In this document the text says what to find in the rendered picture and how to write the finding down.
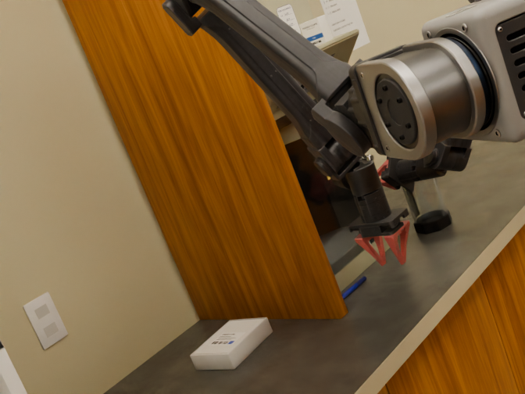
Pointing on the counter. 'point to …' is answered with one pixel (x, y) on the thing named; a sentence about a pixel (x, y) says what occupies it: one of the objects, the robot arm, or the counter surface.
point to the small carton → (316, 30)
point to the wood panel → (208, 164)
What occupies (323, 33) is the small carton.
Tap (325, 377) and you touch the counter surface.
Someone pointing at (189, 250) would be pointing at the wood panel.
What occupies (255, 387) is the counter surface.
